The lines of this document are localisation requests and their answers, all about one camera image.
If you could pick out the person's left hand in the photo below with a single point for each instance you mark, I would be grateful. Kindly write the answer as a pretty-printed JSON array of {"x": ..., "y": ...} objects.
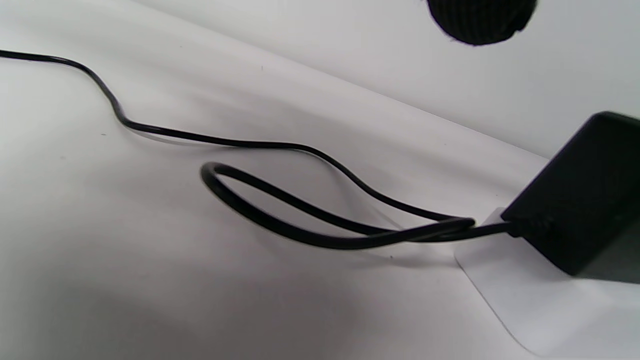
[{"x": 480, "y": 20}]

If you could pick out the black power adapter box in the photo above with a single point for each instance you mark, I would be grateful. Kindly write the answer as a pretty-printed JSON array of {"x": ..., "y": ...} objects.
[{"x": 585, "y": 200}]

